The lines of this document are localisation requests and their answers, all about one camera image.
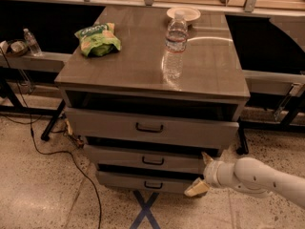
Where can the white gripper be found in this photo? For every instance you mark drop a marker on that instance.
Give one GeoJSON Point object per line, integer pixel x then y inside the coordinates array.
{"type": "Point", "coordinates": [211, 173]}

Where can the grey drawer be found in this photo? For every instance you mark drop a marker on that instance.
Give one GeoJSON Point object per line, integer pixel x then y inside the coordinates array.
{"type": "Point", "coordinates": [144, 159]}
{"type": "Point", "coordinates": [155, 184]}
{"type": "Point", "coordinates": [152, 128]}

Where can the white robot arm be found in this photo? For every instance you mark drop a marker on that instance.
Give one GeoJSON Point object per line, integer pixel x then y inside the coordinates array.
{"type": "Point", "coordinates": [248, 176]}

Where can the grey drawer cabinet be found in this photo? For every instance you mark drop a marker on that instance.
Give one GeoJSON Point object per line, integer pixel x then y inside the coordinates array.
{"type": "Point", "coordinates": [211, 86]}

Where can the grey bottom drawer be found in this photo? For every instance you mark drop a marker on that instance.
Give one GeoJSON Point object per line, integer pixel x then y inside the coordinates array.
{"type": "Point", "coordinates": [155, 184]}

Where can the grey top drawer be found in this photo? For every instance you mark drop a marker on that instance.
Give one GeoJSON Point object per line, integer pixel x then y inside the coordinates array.
{"type": "Point", "coordinates": [152, 128]}

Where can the clear water bottle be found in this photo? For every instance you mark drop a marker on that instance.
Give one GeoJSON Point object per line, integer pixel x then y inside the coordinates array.
{"type": "Point", "coordinates": [175, 45]}

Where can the power strip on floor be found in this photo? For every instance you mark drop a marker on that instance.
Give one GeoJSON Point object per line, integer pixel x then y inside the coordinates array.
{"type": "Point", "coordinates": [75, 139]}

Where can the white plate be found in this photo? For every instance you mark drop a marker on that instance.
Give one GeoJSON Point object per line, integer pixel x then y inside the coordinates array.
{"type": "Point", "coordinates": [190, 14]}

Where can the green chip bag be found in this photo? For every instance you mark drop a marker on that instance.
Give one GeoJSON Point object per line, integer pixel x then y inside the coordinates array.
{"type": "Point", "coordinates": [98, 40]}

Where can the grey bench shelf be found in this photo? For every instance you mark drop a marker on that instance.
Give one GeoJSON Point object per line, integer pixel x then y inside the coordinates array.
{"type": "Point", "coordinates": [51, 62]}

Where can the small water bottle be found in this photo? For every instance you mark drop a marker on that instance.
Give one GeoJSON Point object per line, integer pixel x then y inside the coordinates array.
{"type": "Point", "coordinates": [32, 43]}

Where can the dark bowl with items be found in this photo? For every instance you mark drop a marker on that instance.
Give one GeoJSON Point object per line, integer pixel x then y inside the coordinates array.
{"type": "Point", "coordinates": [13, 48]}

